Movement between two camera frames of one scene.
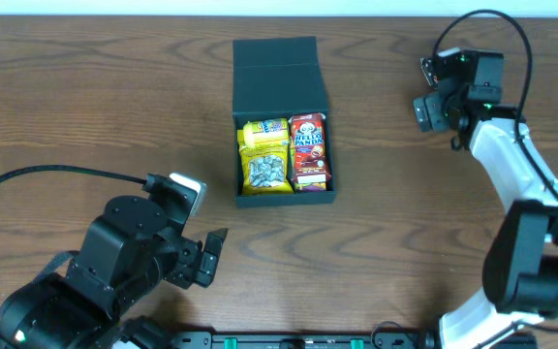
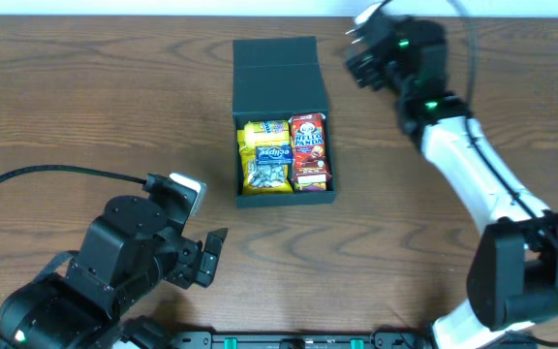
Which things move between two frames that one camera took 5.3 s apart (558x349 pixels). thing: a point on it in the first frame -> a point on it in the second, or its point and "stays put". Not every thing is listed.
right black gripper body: [429, 112] -> [373, 59]
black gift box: [279, 77] stays put
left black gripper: [196, 262] stays put
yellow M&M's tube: [264, 133] stays put
